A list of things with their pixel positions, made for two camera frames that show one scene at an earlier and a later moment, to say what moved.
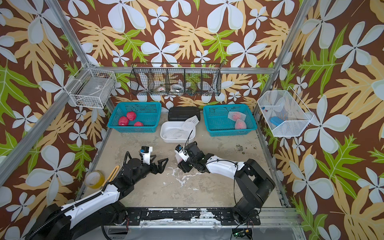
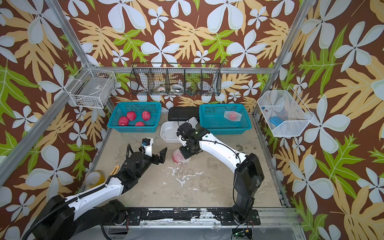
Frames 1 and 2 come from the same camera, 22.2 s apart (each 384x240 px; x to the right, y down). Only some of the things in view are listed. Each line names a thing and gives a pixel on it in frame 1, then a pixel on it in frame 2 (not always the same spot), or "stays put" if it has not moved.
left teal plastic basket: [147, 112] stays put
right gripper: [183, 166] -> [185, 154]
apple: [123, 121] stays put
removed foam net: [190, 123] stays put
